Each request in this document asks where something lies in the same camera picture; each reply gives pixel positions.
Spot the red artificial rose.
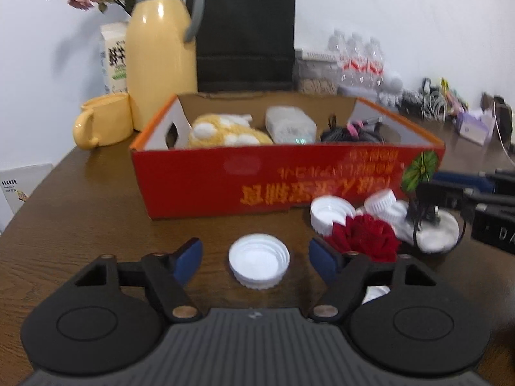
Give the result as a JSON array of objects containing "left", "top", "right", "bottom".
[{"left": 325, "top": 214, "right": 401, "bottom": 263}]

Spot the white jar lid front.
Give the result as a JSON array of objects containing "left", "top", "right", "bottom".
[{"left": 228, "top": 234, "right": 291, "bottom": 290}]

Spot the white jar lid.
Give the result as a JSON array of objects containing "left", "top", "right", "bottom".
[
  {"left": 310, "top": 195, "right": 356, "bottom": 237},
  {"left": 228, "top": 234, "right": 291, "bottom": 290}
]

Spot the black braided cable bundle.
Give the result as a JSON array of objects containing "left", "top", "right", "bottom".
[{"left": 319, "top": 112, "right": 389, "bottom": 145}]

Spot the yellow white plush toy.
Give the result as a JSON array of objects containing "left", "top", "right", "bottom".
[{"left": 187, "top": 113, "right": 274, "bottom": 148}]

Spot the translucent plastic box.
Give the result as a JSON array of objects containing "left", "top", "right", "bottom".
[{"left": 265, "top": 106, "right": 317, "bottom": 145}]

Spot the white sock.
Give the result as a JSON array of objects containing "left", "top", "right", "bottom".
[{"left": 361, "top": 286, "right": 390, "bottom": 305}]

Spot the purple white tissue box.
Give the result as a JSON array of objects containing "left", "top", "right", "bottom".
[{"left": 456, "top": 113, "right": 495, "bottom": 145}]

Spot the white jar lid back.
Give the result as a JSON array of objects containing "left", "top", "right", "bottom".
[{"left": 310, "top": 195, "right": 356, "bottom": 237}]

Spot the small white bottle cap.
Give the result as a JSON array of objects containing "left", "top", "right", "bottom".
[{"left": 364, "top": 188, "right": 396, "bottom": 215}]

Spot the colourful snack packet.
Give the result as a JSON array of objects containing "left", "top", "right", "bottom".
[{"left": 440, "top": 78, "right": 469, "bottom": 116}]

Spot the red cardboard box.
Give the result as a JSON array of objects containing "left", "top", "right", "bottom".
[{"left": 130, "top": 92, "right": 445, "bottom": 219}]

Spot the right water bottle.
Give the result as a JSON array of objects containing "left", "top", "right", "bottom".
[{"left": 366, "top": 38, "right": 385, "bottom": 91}]

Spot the yellow mug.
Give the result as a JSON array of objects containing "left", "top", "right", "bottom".
[{"left": 72, "top": 92, "right": 134, "bottom": 150}]

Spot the clear snack container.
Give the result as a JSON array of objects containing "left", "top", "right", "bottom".
[{"left": 293, "top": 49, "right": 340, "bottom": 95}]

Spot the yellow thermos jug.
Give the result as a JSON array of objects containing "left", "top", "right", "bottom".
[{"left": 125, "top": 0, "right": 205, "bottom": 131}]

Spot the black paper bag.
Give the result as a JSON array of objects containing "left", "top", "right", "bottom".
[{"left": 196, "top": 0, "right": 296, "bottom": 92}]

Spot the white milk carton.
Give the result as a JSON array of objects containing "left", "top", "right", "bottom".
[{"left": 99, "top": 21, "right": 128, "bottom": 94}]

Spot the tangled cable pile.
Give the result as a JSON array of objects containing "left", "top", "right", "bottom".
[{"left": 400, "top": 77, "right": 456, "bottom": 121}]

